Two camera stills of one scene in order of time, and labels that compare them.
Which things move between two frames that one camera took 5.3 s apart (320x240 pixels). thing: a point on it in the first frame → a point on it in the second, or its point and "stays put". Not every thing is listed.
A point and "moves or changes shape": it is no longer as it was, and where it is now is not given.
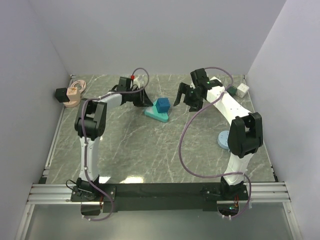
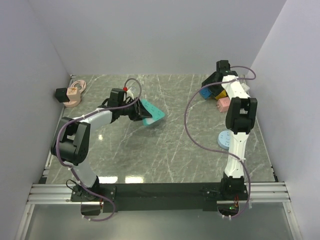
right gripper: [183, 88] → [208, 82]
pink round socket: [72, 103] stays put
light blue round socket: [222, 139] stays put
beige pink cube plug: [72, 94] stays put
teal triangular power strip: [153, 113] moves or changes shape
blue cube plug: [163, 105] moves or changes shape
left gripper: [144, 99] → [139, 112]
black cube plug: [60, 95] stays put
